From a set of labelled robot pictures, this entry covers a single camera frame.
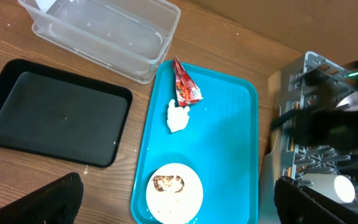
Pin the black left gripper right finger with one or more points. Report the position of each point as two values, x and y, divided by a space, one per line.
298 204

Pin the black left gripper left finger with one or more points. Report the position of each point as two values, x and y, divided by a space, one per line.
56 202

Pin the white plastic cup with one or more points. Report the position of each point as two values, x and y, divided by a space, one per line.
335 187

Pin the white round plate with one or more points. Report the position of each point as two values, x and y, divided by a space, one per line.
349 103

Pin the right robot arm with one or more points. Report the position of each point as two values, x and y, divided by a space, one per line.
324 125

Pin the grey dishwasher rack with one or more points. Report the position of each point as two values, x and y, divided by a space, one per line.
312 80

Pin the teal serving tray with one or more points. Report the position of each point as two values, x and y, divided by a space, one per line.
220 143

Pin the black plastic tray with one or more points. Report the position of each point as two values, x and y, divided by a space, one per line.
59 114

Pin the white bowl with leftovers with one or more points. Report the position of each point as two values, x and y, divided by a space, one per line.
174 194

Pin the crumpled white napkin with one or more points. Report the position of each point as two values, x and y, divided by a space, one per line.
177 117

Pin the red snack wrapper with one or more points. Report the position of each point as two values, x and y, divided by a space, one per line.
187 91

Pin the clear plastic bin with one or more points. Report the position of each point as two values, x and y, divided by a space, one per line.
129 37

